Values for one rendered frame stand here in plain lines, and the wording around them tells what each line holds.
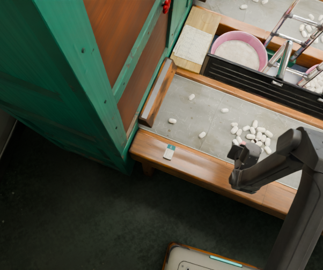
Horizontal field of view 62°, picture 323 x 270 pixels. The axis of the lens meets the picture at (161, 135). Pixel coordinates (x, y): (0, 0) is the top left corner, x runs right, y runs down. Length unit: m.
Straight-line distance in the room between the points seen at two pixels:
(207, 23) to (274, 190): 0.82
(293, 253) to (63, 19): 0.52
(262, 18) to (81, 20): 1.24
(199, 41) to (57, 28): 1.03
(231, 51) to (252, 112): 0.32
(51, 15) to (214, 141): 0.95
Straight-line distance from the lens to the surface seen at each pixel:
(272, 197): 1.20
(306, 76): 1.16
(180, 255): 1.61
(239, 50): 1.40
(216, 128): 1.20
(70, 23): 0.37
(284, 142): 0.59
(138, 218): 1.86
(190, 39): 1.33
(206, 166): 1.13
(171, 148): 1.10
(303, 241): 0.56
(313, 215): 0.54
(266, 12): 1.57
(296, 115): 1.33
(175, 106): 1.20
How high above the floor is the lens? 1.86
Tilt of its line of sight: 75 degrees down
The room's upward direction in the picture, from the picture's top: 9 degrees clockwise
